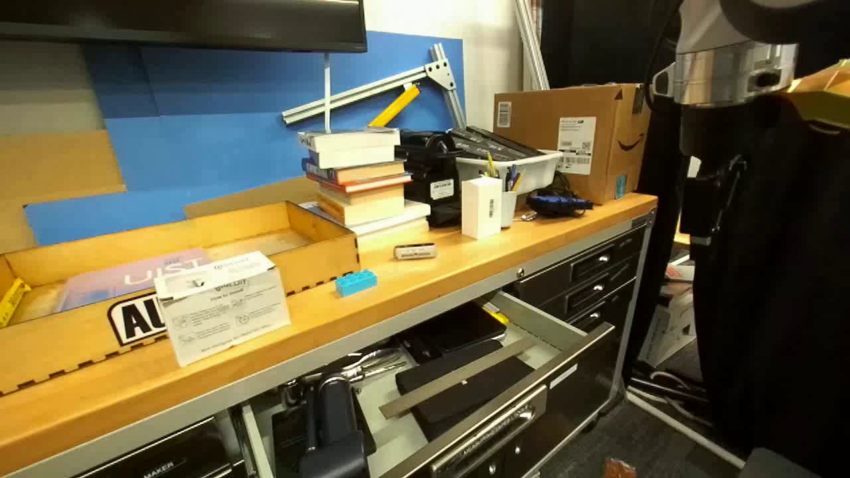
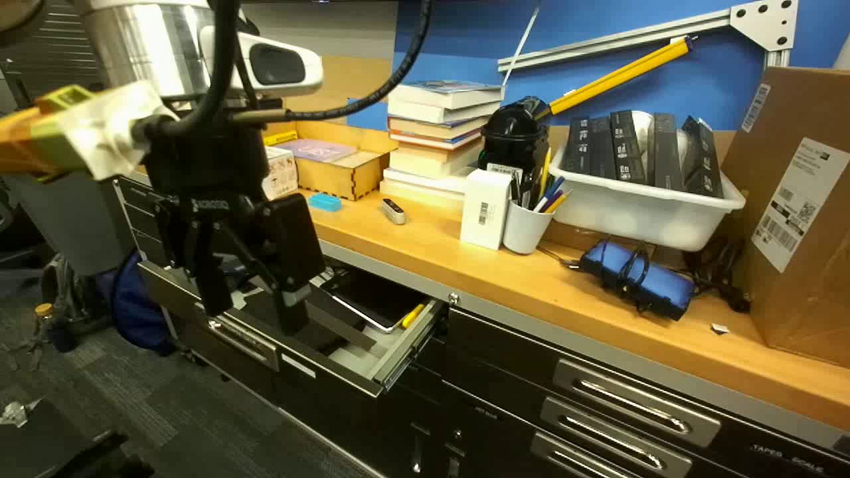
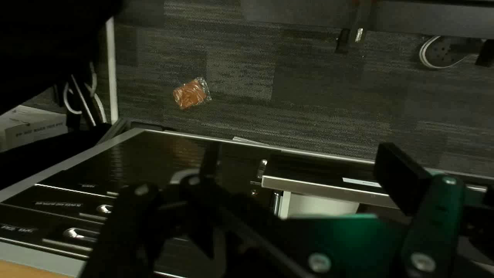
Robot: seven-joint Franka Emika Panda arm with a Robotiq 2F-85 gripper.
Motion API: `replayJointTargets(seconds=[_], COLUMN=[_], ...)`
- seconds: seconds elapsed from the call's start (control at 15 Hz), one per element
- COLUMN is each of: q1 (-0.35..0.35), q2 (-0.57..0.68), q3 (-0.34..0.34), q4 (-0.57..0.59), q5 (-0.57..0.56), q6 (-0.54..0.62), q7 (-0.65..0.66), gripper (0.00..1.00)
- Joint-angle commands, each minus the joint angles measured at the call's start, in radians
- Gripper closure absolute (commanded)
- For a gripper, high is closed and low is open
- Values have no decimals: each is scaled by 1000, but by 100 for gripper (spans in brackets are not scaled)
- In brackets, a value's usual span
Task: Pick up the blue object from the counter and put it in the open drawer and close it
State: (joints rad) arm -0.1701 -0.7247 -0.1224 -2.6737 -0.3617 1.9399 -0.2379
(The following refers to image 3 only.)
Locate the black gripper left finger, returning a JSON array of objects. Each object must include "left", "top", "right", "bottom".
[{"left": 80, "top": 146, "right": 222, "bottom": 278}]

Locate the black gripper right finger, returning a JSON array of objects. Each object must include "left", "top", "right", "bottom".
[{"left": 374, "top": 143, "right": 466, "bottom": 278}]

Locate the black cabinet drawer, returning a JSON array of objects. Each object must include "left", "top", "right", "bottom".
[{"left": 0, "top": 130, "right": 493, "bottom": 278}]

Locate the orange snack packet on floor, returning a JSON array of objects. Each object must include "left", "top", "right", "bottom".
[{"left": 173, "top": 78, "right": 212, "bottom": 110}]

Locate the white cardboard box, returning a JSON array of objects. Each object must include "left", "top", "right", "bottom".
[{"left": 0, "top": 106, "right": 68, "bottom": 152}]

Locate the white cable on floor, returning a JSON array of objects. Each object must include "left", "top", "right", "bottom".
[{"left": 417, "top": 35, "right": 477, "bottom": 72}]

